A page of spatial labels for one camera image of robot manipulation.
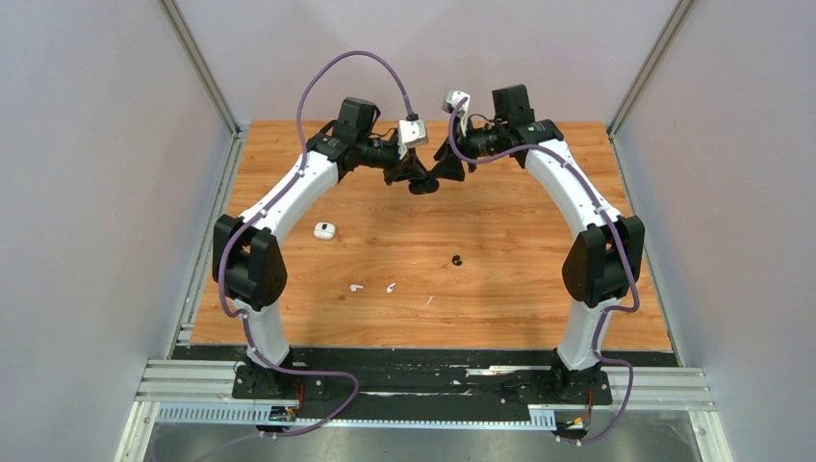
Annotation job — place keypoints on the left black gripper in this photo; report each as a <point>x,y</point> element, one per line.
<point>407,168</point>

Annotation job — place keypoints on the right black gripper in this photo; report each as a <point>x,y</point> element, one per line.
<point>448,165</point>

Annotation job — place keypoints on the black earbud charging case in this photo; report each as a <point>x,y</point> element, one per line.
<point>424,186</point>

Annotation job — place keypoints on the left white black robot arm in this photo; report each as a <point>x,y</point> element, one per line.
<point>248,263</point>

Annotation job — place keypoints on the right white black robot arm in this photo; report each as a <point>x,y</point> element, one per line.
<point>603,263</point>

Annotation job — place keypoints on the white earbud charging case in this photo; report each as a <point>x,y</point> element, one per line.
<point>325,231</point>

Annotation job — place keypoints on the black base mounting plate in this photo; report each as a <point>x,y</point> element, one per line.
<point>420,384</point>

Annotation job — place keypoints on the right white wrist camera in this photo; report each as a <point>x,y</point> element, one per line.
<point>457,105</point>

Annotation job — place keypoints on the white slotted cable duct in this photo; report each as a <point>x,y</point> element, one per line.
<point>263,415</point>

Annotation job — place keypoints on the left aluminium corner post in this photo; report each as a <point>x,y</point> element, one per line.
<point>182,30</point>

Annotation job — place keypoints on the aluminium corner post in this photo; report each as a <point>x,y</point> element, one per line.
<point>182,30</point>
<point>654,57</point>

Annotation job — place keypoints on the right aluminium corner post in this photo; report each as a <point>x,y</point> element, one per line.
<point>654,57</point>

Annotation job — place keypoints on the aluminium frame rail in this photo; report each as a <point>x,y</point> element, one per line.
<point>654,388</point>

